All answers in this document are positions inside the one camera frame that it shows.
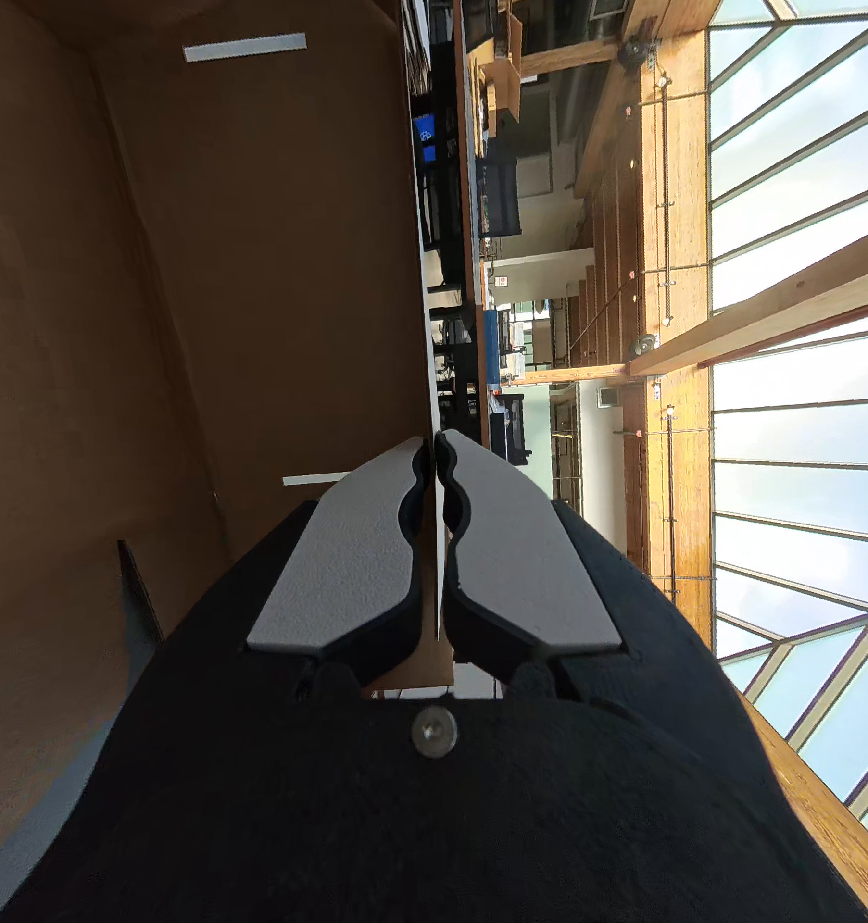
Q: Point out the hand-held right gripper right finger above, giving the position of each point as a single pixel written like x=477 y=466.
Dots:
x=520 y=555

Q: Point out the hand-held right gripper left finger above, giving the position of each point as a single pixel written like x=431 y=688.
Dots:
x=347 y=555

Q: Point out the white and brown cardboard box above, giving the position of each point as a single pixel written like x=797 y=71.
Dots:
x=188 y=288

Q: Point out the open wooden box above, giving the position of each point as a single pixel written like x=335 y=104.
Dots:
x=502 y=72

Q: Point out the black crate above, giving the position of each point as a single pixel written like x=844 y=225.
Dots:
x=511 y=429

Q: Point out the wooden desk with blue board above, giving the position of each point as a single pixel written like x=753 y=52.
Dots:
x=486 y=360

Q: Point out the blue board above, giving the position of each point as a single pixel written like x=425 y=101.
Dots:
x=491 y=346

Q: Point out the large glass skylight window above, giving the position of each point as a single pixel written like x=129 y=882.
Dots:
x=801 y=432

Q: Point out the thick wooden beam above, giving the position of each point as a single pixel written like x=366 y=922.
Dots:
x=780 y=310

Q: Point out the black and blue office chair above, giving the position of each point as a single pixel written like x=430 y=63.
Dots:
x=434 y=180

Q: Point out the long wooden desk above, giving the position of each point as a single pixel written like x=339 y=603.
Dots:
x=465 y=144

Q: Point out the black ceiling spotlight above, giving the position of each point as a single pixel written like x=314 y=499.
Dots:
x=634 y=54

